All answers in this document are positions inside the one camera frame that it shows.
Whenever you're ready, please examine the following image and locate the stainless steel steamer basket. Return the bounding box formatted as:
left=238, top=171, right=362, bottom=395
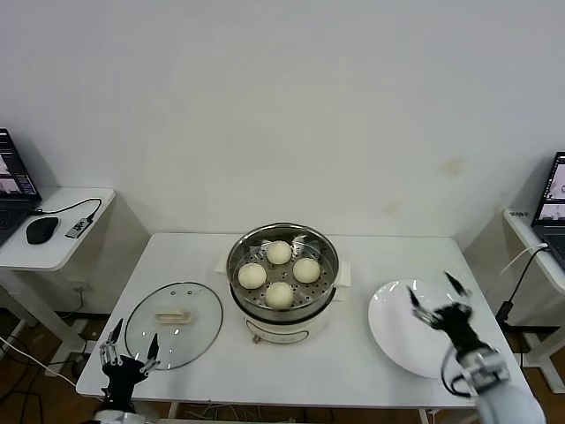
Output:
left=215, top=222, right=354, bottom=326

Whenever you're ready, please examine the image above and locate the black power adapter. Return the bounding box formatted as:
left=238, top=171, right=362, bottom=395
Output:
left=496, top=299, right=516, bottom=327

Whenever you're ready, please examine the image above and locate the black computer mouse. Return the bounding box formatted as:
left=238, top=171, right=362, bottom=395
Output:
left=24, top=216, right=59, bottom=245

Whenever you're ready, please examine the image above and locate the white round plate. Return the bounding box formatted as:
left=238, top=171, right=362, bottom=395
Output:
left=367, top=277, right=481, bottom=380

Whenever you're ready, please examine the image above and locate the white laptop cable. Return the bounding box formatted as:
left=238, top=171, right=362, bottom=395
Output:
left=501, top=243, right=551, bottom=277

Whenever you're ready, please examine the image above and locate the round glass lid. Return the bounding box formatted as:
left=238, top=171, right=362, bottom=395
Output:
left=124, top=281, right=224, bottom=371

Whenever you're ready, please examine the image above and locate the black laptop with cables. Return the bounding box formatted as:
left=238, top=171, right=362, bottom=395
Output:
left=531, top=152, right=565, bottom=270

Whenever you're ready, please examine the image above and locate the white side table labelled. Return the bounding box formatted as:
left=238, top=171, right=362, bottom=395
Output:
left=502, top=207, right=565, bottom=394

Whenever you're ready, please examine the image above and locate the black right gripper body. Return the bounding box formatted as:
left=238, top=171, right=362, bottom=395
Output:
left=430, top=303, right=486, bottom=353

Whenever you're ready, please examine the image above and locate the white side table rounded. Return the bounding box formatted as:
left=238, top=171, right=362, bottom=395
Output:
left=0, top=186, right=117, bottom=354

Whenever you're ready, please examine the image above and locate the black usb hub cable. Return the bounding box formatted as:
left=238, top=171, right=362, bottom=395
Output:
left=28, top=197, right=102, bottom=222

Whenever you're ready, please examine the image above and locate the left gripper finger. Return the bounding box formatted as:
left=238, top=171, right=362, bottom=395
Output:
left=139, top=333, right=162, bottom=377
left=99, top=317, right=124, bottom=368

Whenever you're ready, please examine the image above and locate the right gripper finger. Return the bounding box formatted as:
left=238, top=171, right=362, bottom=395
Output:
left=405, top=285, right=439, bottom=329
left=443, top=271, right=474, bottom=311

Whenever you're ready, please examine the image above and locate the white floor cable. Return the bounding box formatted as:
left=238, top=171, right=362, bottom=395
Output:
left=0, top=336, right=80, bottom=388

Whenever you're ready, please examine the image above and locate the white electric cooker pot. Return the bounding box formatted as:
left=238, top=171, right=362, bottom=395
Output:
left=215, top=258, right=354, bottom=348

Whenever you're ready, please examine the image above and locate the grey usb hub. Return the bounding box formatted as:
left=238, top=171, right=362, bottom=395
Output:
left=64, top=216, right=93, bottom=239

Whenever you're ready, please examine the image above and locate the black laptop with mouse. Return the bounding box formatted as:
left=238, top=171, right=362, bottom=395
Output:
left=0, top=127, right=43, bottom=246

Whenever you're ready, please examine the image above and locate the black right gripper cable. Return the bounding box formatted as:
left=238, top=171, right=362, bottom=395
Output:
left=440, top=344, right=480, bottom=398

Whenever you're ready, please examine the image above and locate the white steamed baozi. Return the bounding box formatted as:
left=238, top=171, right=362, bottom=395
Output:
left=292, top=257, right=322, bottom=284
left=237, top=263, right=267, bottom=291
left=266, top=240, right=292, bottom=266
left=264, top=281, right=295, bottom=310

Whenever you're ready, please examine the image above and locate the black laptop power cable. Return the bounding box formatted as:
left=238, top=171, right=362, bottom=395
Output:
left=502, top=246, right=551, bottom=306

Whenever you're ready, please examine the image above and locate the thin white wire bundle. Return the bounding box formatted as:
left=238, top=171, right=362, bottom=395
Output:
left=183, top=402, right=266, bottom=420

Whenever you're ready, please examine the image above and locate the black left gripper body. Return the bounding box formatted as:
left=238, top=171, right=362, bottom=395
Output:
left=100, top=355, right=150, bottom=410

